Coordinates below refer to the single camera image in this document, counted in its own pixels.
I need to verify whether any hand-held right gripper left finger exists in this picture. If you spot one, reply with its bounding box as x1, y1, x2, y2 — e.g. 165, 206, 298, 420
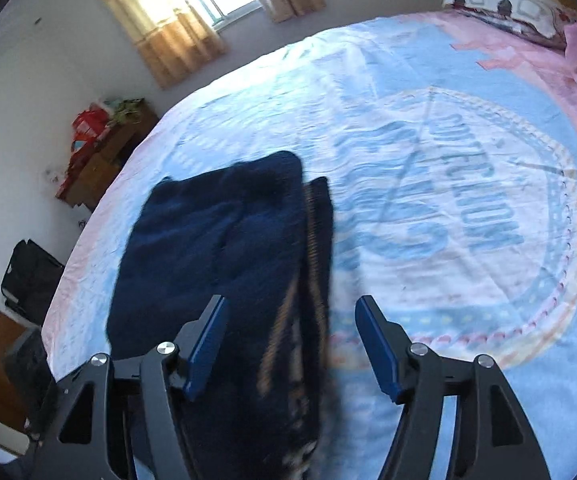
23, 294, 232, 480

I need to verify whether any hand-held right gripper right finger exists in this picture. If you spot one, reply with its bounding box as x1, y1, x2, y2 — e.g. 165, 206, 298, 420
354, 295, 554, 480

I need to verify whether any navy striped knit sweater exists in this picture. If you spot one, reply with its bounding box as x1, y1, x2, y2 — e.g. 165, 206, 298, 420
104, 150, 341, 480

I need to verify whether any black folding chair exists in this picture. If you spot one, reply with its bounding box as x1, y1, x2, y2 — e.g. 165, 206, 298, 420
1, 239, 66, 322

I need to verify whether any wooden desk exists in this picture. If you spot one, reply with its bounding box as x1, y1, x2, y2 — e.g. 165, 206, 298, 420
56, 97, 160, 212

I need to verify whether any green plastic bag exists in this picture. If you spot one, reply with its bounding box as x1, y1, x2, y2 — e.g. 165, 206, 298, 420
108, 97, 142, 127

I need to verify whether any red bag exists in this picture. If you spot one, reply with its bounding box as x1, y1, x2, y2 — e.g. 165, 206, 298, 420
71, 107, 110, 144

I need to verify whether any printed pillow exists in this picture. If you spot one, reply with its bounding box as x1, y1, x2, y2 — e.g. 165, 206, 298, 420
442, 0, 577, 52

